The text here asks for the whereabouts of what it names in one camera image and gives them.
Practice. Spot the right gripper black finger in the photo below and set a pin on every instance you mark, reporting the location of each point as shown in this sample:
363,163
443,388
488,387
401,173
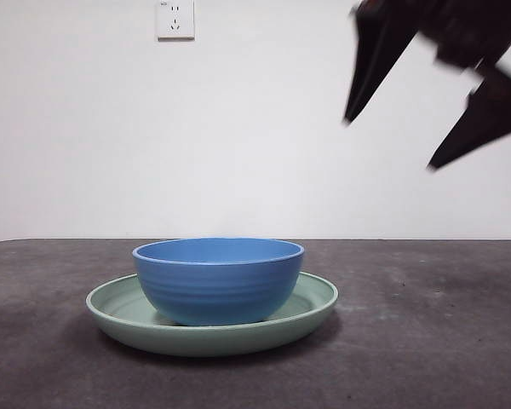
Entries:
489,115
374,55

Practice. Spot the blue ribbed bowl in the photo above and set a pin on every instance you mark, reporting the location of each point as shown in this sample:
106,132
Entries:
217,289

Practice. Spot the pale green round plate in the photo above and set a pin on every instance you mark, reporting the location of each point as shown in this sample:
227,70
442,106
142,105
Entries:
213,341

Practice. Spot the white wall socket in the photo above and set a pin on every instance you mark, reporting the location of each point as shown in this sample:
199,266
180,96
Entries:
175,30

